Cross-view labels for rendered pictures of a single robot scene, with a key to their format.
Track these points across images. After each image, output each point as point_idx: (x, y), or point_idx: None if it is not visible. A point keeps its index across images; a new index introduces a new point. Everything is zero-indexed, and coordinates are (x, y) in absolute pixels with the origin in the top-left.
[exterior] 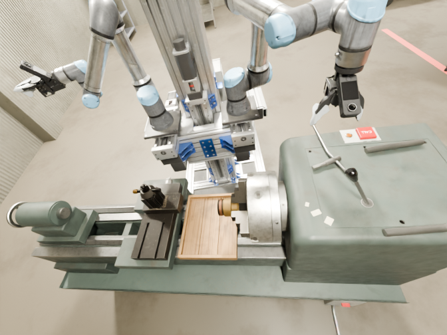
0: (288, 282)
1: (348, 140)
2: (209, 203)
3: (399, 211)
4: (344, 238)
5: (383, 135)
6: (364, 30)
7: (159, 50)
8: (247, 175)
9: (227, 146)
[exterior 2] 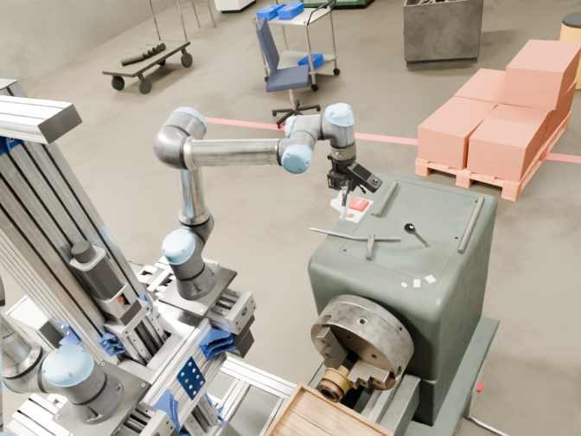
0: (436, 422)
1: (356, 219)
2: (284, 432)
3: (446, 233)
4: (452, 278)
5: (369, 197)
6: (351, 131)
7: (45, 282)
8: (321, 323)
9: (216, 349)
